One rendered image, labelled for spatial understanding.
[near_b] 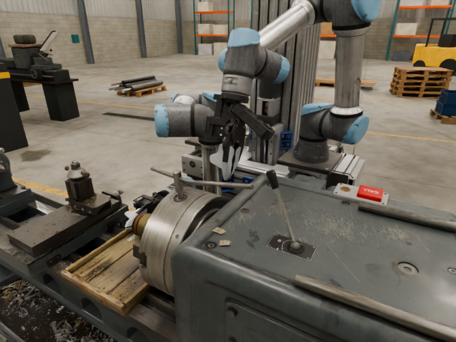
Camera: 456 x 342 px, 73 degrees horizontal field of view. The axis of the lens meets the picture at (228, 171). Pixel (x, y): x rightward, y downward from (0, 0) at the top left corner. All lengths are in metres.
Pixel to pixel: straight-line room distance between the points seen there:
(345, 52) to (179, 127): 0.60
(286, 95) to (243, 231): 0.92
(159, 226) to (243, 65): 0.45
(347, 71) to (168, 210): 0.73
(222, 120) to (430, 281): 0.53
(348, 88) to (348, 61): 0.09
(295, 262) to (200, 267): 0.18
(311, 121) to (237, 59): 0.59
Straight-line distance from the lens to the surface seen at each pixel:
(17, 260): 1.36
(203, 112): 1.07
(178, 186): 0.83
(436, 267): 0.72
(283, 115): 1.51
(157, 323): 1.04
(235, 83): 0.75
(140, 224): 1.02
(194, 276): 0.66
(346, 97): 1.17
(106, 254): 1.29
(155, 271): 0.86
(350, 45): 1.12
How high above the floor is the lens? 1.66
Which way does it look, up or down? 25 degrees down
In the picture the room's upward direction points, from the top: straight up
